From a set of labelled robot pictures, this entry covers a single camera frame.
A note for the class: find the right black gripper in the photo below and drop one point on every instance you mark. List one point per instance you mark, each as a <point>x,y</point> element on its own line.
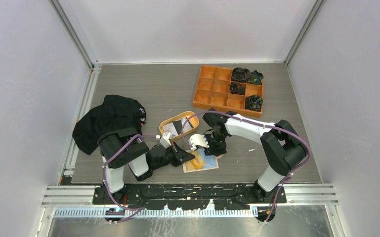
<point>213,150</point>

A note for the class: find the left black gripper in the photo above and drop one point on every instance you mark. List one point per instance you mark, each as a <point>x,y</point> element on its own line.
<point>181,156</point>

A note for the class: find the beige leather card holder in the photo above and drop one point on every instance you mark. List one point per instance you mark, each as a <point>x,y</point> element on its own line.
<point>211,162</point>

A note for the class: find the silver credit card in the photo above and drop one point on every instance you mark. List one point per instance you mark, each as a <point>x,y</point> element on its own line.
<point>170,127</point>

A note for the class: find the yellow oval tray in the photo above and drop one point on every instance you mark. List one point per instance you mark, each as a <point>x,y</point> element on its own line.
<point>194,120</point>

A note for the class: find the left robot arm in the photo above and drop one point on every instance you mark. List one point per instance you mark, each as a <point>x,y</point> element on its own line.
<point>125,147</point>

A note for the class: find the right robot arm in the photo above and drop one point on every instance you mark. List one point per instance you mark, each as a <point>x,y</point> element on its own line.
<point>283,148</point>

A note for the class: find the orange compartment organizer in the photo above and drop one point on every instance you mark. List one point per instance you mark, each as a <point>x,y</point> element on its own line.
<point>212,91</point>

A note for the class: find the dark rolled tie middle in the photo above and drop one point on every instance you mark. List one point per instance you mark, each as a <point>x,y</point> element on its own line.
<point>238,88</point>

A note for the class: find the dark rolled tie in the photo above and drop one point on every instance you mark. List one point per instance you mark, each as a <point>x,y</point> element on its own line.
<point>240,74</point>
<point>238,88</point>

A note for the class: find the dark rolled tie top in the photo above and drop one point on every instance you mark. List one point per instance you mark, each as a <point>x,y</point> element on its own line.
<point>240,74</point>

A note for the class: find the green patterned rolled tie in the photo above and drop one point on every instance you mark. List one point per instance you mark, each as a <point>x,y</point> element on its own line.
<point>256,78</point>

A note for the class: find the black cloth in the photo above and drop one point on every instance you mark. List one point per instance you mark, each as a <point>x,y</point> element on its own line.
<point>115,113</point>

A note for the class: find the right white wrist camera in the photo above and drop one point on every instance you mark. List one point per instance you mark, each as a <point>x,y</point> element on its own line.
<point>197,141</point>

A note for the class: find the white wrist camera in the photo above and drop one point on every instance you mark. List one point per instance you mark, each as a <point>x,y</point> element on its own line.
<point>165,139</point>
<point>197,141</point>

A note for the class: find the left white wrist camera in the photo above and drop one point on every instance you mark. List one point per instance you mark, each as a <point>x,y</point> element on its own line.
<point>165,139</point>

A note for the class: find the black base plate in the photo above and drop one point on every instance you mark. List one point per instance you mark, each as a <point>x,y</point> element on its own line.
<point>226,196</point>

